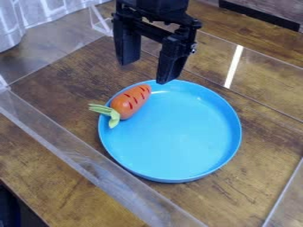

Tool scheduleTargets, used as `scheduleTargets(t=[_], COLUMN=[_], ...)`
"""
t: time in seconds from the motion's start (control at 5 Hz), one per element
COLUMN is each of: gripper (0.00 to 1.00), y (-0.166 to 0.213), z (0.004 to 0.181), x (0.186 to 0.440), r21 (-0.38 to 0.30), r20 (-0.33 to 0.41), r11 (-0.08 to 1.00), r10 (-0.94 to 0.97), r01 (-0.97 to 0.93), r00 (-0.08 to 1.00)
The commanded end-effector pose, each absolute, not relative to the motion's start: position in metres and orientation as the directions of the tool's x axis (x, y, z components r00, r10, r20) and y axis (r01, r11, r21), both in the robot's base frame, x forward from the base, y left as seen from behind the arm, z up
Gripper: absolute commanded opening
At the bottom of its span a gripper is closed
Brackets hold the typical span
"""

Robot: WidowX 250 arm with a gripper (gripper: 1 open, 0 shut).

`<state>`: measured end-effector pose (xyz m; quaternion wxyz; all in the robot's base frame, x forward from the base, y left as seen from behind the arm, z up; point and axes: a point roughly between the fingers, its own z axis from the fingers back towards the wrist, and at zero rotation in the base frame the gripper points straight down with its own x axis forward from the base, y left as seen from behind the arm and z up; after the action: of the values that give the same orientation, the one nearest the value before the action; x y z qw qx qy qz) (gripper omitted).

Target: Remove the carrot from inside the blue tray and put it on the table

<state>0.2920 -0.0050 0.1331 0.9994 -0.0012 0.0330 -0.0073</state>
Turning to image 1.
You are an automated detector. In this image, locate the blue round tray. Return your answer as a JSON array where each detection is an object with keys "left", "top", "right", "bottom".
[{"left": 97, "top": 80, "right": 241, "bottom": 183}]

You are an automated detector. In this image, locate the white patterned curtain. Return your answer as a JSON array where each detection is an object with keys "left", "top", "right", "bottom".
[{"left": 0, "top": 0, "right": 109, "bottom": 53}]

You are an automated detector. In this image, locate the clear acrylic barrier panel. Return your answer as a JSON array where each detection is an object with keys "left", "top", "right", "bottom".
[{"left": 0, "top": 76, "right": 207, "bottom": 227}]

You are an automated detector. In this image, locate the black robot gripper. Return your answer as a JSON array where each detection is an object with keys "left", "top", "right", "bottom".
[{"left": 113, "top": 0, "right": 201, "bottom": 84}]

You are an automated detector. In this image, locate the orange toy carrot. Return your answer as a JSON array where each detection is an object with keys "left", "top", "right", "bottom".
[{"left": 89, "top": 83, "right": 152, "bottom": 129}]

